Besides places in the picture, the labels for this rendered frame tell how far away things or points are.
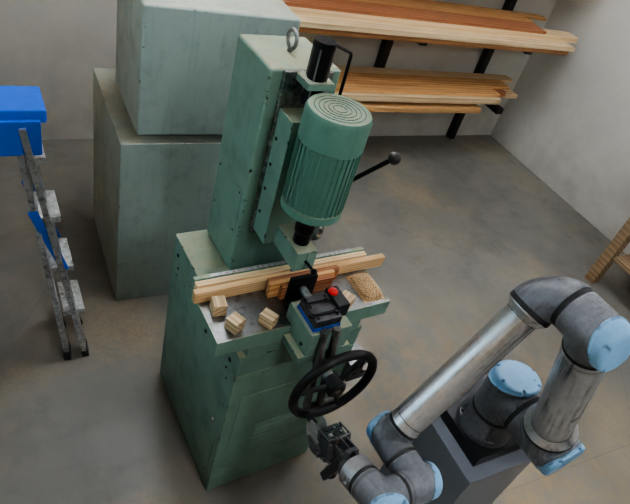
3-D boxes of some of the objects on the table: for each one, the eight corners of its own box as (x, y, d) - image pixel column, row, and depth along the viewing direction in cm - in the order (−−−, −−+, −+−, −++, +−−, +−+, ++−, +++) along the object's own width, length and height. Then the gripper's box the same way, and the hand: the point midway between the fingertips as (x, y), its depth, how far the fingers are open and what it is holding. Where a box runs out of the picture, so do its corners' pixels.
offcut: (257, 322, 161) (259, 313, 159) (264, 315, 164) (266, 307, 161) (270, 330, 160) (272, 321, 158) (276, 323, 162) (279, 314, 160)
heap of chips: (364, 303, 178) (367, 297, 176) (345, 276, 185) (347, 270, 184) (385, 298, 182) (388, 292, 181) (365, 272, 190) (368, 266, 188)
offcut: (225, 315, 160) (227, 306, 157) (212, 316, 158) (214, 307, 156) (222, 304, 163) (224, 295, 160) (209, 305, 161) (211, 295, 159)
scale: (211, 277, 162) (211, 276, 162) (209, 273, 163) (209, 273, 163) (352, 251, 188) (352, 250, 188) (350, 248, 188) (350, 248, 188)
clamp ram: (295, 315, 166) (302, 294, 160) (284, 298, 170) (290, 277, 165) (320, 309, 170) (328, 289, 165) (309, 292, 175) (316, 271, 169)
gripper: (368, 446, 143) (323, 399, 159) (339, 458, 138) (295, 408, 154) (365, 472, 146) (321, 423, 162) (336, 485, 141) (294, 433, 158)
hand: (310, 426), depth 158 cm, fingers closed
